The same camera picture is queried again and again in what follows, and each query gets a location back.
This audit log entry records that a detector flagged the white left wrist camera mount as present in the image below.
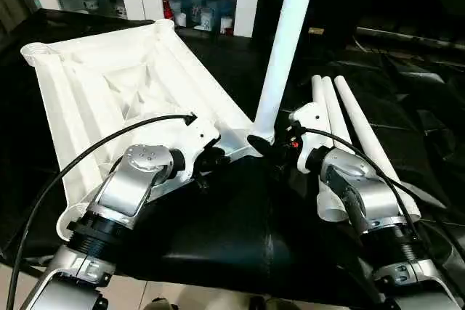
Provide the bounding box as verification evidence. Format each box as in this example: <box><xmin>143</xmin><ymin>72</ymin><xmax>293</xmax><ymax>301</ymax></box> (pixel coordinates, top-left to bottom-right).
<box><xmin>172</xmin><ymin>113</ymin><xmax>222</xmax><ymax>181</ymax></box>

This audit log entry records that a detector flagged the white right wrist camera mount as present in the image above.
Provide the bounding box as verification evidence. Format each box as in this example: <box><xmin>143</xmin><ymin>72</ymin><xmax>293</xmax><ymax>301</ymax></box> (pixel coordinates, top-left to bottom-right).
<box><xmin>288</xmin><ymin>102</ymin><xmax>336</xmax><ymax>175</ymax></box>

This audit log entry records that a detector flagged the white plastic table top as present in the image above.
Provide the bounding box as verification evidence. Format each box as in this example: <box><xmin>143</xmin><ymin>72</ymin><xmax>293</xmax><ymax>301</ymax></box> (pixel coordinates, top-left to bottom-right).
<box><xmin>20</xmin><ymin>19</ymin><xmax>263</xmax><ymax>242</ymax></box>

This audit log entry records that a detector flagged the long black bar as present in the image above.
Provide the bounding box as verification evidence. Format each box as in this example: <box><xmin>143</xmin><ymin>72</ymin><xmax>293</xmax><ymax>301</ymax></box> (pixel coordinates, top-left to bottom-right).
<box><xmin>354</xmin><ymin>26</ymin><xmax>465</xmax><ymax>46</ymax></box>

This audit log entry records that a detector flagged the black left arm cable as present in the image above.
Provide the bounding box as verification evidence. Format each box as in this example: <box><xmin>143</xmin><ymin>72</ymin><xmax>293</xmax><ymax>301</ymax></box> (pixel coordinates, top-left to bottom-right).
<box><xmin>6</xmin><ymin>112</ymin><xmax>199</xmax><ymax>310</ymax></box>

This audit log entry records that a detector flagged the white plastic table leg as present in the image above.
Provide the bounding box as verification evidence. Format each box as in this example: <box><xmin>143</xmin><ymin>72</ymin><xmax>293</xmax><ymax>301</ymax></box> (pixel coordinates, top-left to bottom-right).
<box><xmin>310</xmin><ymin>74</ymin><xmax>352</xmax><ymax>224</ymax></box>
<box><xmin>250</xmin><ymin>0</ymin><xmax>321</xmax><ymax>144</ymax></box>
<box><xmin>321</xmin><ymin>76</ymin><xmax>357</xmax><ymax>155</ymax></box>
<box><xmin>333</xmin><ymin>75</ymin><xmax>423</xmax><ymax>219</ymax></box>

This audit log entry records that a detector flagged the black mat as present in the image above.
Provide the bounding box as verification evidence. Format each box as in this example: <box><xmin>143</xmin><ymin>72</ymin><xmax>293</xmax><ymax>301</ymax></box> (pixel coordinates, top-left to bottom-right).
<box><xmin>0</xmin><ymin>7</ymin><xmax>465</xmax><ymax>307</ymax></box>

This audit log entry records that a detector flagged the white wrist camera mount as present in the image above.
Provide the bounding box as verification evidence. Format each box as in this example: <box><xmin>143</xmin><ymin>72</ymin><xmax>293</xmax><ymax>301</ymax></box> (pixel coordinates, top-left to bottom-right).
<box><xmin>172</xmin><ymin>113</ymin><xmax>222</xmax><ymax>181</ymax></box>
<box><xmin>288</xmin><ymin>102</ymin><xmax>336</xmax><ymax>175</ymax></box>

